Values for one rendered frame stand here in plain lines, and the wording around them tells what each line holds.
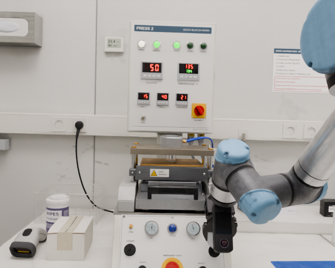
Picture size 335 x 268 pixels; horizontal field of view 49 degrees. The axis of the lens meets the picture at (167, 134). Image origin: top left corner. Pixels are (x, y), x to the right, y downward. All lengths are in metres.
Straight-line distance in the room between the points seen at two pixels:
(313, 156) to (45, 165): 1.39
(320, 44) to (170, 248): 0.73
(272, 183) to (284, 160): 1.09
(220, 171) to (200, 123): 0.58
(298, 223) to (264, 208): 0.86
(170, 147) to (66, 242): 0.45
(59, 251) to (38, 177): 0.73
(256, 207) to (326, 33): 0.37
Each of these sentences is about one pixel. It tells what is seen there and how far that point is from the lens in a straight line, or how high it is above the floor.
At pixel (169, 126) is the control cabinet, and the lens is 1.39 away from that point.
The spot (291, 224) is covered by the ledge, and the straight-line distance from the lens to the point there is 1.61.
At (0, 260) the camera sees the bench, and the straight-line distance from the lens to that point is 1.32.
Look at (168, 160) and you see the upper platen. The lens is 1.25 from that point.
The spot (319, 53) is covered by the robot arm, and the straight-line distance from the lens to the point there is 0.55.
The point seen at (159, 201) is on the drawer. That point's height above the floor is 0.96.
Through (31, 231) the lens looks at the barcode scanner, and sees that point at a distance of 1.32.
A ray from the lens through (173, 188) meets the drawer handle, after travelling 1.09.
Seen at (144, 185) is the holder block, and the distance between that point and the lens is 1.20.
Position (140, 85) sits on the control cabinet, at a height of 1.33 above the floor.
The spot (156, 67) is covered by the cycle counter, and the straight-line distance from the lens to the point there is 1.39.
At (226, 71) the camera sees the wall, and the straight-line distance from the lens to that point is 1.82.
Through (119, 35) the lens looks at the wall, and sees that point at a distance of 1.84.
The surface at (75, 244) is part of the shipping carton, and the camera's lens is 1.24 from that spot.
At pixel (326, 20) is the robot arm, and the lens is 0.56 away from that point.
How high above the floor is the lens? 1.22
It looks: 3 degrees down
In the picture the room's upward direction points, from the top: 2 degrees clockwise
